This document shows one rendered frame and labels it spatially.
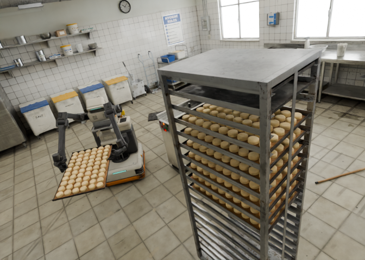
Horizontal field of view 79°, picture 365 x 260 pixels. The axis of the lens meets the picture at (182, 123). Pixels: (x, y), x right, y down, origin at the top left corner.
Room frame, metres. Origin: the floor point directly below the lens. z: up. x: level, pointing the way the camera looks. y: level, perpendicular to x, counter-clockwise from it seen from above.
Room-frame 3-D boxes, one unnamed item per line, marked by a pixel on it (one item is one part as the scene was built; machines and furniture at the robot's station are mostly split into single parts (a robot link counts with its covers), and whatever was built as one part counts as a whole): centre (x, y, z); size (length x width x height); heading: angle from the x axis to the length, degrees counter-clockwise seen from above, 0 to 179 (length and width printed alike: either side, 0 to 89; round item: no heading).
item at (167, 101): (1.20, 0.06, 0.97); 0.03 x 0.03 x 1.70; 37
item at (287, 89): (1.09, -0.31, 1.68); 0.60 x 0.40 x 0.02; 37
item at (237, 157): (0.98, -0.15, 1.41); 0.64 x 0.03 x 0.03; 37
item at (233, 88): (0.98, -0.15, 1.77); 0.64 x 0.03 x 0.03; 37
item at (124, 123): (2.90, 1.01, 0.59); 0.55 x 0.34 x 0.83; 95
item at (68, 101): (5.26, 2.69, 0.38); 0.64 x 0.54 x 0.77; 32
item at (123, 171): (2.81, 1.01, 0.16); 0.67 x 0.64 x 0.25; 5
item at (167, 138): (2.79, -0.07, 0.45); 0.70 x 0.34 x 0.90; 125
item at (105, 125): (2.51, 0.98, 0.93); 0.28 x 0.16 x 0.22; 95
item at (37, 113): (4.93, 3.24, 0.38); 0.64 x 0.54 x 0.77; 33
